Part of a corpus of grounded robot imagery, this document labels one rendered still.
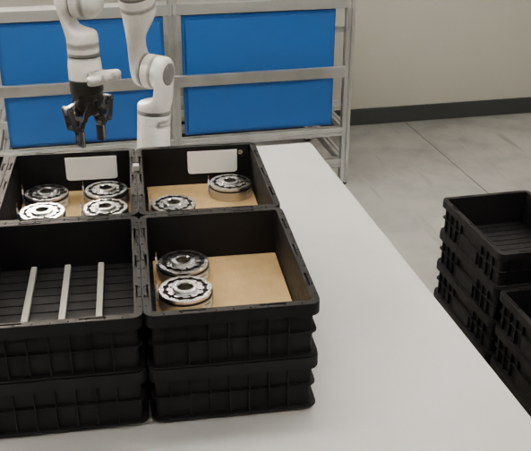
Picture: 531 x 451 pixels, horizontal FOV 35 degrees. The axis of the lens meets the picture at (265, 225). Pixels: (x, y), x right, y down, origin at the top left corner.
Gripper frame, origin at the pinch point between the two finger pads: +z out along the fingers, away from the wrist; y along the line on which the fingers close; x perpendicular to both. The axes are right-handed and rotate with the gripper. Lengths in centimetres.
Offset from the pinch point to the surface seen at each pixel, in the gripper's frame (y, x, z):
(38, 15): -109, -151, 8
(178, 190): -18.6, 9.4, 17.2
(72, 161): -2.7, -10.8, 9.3
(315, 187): -66, 19, 30
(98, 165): -7.1, -6.5, 10.9
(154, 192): -13.7, 5.8, 17.2
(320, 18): -204, -70, 15
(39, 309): 39, 26, 18
